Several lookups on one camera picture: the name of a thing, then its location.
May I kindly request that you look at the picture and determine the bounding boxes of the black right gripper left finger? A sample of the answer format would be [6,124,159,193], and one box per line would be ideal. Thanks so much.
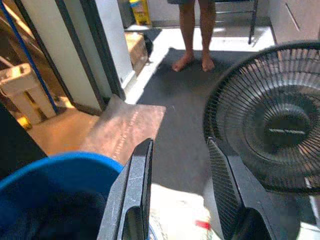
[96,137,154,240]

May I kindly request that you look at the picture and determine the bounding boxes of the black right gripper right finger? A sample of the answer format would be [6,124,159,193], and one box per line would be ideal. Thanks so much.
[206,136,279,240]

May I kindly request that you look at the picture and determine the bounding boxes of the dark blue clothes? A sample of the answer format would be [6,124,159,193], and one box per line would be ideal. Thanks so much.
[0,189,108,240]

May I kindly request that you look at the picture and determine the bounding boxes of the clear plastic bag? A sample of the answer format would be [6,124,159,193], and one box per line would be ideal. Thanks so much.
[147,183,216,240]

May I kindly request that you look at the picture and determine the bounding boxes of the brown doormat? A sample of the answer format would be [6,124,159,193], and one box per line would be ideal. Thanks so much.
[79,94,167,166]

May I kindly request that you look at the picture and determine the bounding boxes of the blue plastic bucket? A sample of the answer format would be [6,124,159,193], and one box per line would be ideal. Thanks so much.
[0,151,125,240]

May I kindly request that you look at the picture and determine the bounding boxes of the black floor fan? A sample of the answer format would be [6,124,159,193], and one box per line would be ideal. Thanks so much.
[202,41,320,195]

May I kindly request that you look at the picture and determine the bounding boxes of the black floor mat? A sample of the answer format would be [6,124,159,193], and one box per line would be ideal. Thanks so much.
[136,47,261,198]

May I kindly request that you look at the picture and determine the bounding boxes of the brown cardboard box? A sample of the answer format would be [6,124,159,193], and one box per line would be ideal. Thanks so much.
[124,31,149,76]

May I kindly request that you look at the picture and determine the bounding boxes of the barefoot person in red shirt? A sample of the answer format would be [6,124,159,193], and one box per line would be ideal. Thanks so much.
[171,0,216,73]

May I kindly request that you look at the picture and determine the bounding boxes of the black metal chair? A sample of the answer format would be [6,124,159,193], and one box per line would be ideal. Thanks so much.
[214,0,259,45]

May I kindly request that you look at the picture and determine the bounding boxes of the yellow container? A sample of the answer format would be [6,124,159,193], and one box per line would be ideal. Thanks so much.
[129,0,152,26]

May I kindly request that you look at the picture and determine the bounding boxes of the beige kitchen cabinet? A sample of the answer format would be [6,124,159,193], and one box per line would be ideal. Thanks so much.
[268,0,320,46]

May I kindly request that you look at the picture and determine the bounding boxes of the dark door frame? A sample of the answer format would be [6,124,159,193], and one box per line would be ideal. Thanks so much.
[14,0,126,116]

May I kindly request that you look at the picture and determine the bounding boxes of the blue mop handle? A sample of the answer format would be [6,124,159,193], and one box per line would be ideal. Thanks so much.
[0,0,59,115]

